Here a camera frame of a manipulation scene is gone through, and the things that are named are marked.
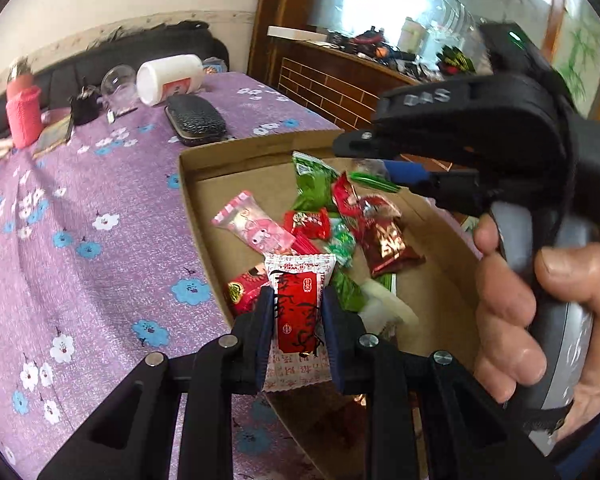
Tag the small red snack packet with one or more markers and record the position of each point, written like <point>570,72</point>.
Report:
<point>307,222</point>

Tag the metal nail clipper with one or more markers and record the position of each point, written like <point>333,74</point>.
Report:
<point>112,116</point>

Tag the wooden windowsill cabinet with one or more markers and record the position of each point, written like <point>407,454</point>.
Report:
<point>320,80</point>

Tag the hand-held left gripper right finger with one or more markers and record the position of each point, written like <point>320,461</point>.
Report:
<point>332,350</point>

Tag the white red-label snack packet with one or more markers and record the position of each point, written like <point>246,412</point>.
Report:
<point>297,310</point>

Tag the black sofa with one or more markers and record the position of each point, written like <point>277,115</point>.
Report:
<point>80,67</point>

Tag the white plastic jar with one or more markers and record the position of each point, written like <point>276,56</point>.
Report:
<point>170,77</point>

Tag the black glasses case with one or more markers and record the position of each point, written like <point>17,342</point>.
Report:
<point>195,117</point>

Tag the red gold-label snack packet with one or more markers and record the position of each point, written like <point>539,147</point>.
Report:
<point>350,200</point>

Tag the clear glass cup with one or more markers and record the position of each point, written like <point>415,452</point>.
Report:
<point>117,85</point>

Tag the thin green snack packet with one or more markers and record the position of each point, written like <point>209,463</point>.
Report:
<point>372,180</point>

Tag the cream white snack packet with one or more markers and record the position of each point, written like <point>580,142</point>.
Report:
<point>385,307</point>

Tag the dark green snack packet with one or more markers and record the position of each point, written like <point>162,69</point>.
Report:
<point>350,292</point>

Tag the purple floral tablecloth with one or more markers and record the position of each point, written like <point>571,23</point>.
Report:
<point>105,260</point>

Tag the person's right hand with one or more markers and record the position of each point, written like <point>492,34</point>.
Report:
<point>505,340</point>

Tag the cardboard box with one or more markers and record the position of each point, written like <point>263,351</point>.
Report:
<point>430,280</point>

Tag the row of assorted small items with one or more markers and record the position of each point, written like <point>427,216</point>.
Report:
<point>395,50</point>

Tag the white flat box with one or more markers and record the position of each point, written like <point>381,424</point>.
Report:
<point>297,33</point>

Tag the small booklet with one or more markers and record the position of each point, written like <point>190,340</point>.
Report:
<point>55,135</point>

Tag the small green candy packet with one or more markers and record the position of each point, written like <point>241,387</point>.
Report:
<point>341,245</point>

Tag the pink cartoon snack packet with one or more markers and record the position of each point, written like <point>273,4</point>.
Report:
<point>260,225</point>

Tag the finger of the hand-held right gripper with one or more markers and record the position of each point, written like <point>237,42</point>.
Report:
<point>355,145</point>
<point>410,172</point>

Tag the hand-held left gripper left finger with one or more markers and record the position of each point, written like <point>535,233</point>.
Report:
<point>262,350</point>

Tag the pink sleeved bottle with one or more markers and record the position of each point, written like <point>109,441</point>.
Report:
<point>24,115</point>

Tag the red cartoon snack packet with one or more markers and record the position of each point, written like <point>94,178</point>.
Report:
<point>242,290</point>

